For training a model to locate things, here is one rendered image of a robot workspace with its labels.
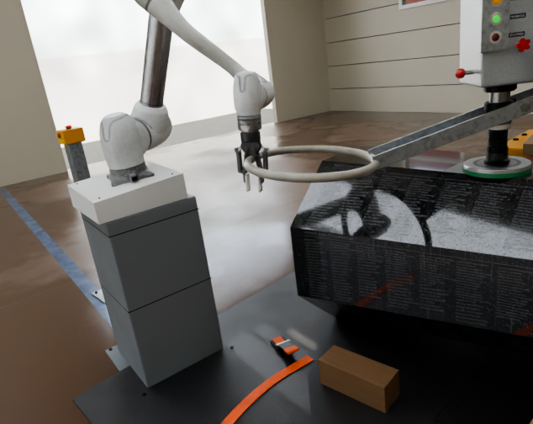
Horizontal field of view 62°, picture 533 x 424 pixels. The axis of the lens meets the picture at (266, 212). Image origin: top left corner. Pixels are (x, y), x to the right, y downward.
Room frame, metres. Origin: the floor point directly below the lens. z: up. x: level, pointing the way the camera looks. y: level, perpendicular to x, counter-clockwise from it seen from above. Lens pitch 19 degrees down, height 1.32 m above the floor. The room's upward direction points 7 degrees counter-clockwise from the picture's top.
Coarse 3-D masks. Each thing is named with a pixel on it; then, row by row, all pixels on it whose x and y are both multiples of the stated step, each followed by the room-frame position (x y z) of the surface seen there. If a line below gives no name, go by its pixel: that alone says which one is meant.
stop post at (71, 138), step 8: (72, 128) 2.66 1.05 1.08; (80, 128) 2.64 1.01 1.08; (64, 136) 2.57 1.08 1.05; (72, 136) 2.60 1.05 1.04; (80, 136) 2.63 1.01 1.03; (64, 144) 2.59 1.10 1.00; (72, 144) 2.61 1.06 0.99; (80, 144) 2.64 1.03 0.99; (72, 152) 2.61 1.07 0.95; (80, 152) 2.63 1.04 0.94; (72, 160) 2.60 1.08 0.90; (80, 160) 2.63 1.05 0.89; (72, 168) 2.62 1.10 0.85; (80, 168) 2.62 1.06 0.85; (72, 176) 2.65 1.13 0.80; (80, 176) 2.61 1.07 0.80; (88, 176) 2.64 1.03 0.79; (96, 296) 2.61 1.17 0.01
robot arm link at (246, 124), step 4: (248, 116) 1.64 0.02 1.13; (252, 116) 1.64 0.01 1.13; (256, 116) 1.64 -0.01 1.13; (260, 116) 1.66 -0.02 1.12; (240, 120) 1.65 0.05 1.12; (244, 120) 1.64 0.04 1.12; (248, 120) 1.63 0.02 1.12; (252, 120) 1.64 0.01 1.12; (256, 120) 1.64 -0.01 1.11; (260, 120) 1.66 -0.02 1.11; (240, 124) 1.65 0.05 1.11; (244, 124) 1.64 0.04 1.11; (248, 124) 1.63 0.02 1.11; (252, 124) 1.64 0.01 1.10; (256, 124) 1.64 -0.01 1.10; (260, 124) 1.66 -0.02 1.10; (240, 128) 1.65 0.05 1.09; (244, 128) 1.64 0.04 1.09; (248, 128) 1.64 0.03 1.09; (252, 128) 1.63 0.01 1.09; (256, 128) 1.64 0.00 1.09; (260, 128) 1.66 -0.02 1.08; (244, 132) 1.66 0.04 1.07; (248, 132) 1.65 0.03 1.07
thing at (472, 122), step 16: (512, 96) 1.55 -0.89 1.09; (528, 96) 1.54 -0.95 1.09; (480, 112) 1.56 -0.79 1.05; (496, 112) 1.45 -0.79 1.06; (512, 112) 1.45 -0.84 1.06; (528, 112) 1.44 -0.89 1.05; (432, 128) 1.58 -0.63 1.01; (448, 128) 1.47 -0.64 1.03; (464, 128) 1.47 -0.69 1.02; (480, 128) 1.46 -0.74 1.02; (384, 144) 1.61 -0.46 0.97; (400, 144) 1.60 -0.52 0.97; (416, 144) 1.48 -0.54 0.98; (432, 144) 1.48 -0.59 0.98; (384, 160) 1.50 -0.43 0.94; (400, 160) 1.49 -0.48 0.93
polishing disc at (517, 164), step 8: (472, 160) 1.58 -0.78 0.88; (480, 160) 1.56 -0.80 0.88; (512, 160) 1.51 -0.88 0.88; (520, 160) 1.50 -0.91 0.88; (528, 160) 1.49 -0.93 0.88; (472, 168) 1.48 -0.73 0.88; (480, 168) 1.46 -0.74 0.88; (488, 168) 1.45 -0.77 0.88; (496, 168) 1.44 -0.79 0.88; (504, 168) 1.42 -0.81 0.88; (512, 168) 1.41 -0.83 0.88; (520, 168) 1.41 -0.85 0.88; (528, 168) 1.42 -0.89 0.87
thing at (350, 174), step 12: (252, 156) 1.65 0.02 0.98; (360, 156) 1.67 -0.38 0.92; (252, 168) 1.48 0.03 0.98; (360, 168) 1.40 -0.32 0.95; (372, 168) 1.43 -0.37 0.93; (276, 180) 1.40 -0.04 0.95; (288, 180) 1.37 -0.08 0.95; (300, 180) 1.35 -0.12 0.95; (312, 180) 1.35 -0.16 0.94; (324, 180) 1.35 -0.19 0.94; (336, 180) 1.35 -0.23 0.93
